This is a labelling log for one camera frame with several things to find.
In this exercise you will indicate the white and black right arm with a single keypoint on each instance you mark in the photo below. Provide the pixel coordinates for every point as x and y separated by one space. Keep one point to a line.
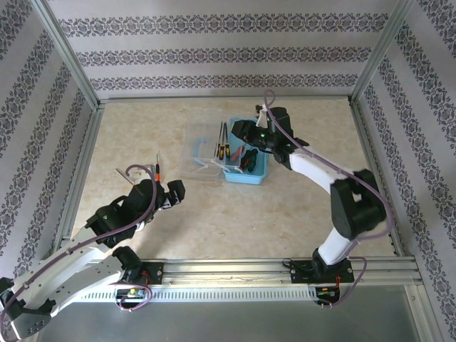
313 167

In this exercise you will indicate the aluminium frame post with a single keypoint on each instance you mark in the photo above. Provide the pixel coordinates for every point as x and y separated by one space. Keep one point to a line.
378 57
69 57

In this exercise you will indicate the blue plastic tool box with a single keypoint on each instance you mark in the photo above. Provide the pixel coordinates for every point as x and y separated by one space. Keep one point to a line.
246 178

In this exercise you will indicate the grey metal sheet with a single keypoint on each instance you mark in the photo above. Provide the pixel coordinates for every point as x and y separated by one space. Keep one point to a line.
228 324

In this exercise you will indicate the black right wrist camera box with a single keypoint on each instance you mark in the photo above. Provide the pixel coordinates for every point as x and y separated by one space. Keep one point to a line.
242 130

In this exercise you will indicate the small controller board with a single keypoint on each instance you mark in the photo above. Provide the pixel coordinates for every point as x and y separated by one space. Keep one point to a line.
132 293
326 293

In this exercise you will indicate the aluminium mounting rail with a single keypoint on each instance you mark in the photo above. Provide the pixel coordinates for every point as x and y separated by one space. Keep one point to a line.
228 270

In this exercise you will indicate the clear plastic tool box lid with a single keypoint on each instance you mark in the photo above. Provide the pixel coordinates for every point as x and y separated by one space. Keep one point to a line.
189 156

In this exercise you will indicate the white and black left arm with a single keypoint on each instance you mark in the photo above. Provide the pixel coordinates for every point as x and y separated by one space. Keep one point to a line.
71 274

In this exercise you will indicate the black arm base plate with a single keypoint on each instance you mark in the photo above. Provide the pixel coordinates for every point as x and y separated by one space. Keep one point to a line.
156 272
301 272

